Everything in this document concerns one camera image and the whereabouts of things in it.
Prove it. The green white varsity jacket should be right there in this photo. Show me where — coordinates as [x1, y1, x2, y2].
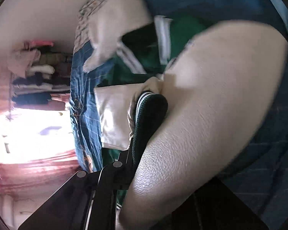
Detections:
[83, 0, 288, 230]

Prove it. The clothes pile on shelf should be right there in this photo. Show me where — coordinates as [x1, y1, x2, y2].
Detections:
[7, 40, 73, 111]

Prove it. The pink curtain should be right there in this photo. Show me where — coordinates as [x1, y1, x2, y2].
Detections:
[0, 65, 80, 197]

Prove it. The blue striped bed quilt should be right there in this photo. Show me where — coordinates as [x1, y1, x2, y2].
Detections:
[70, 0, 288, 229]

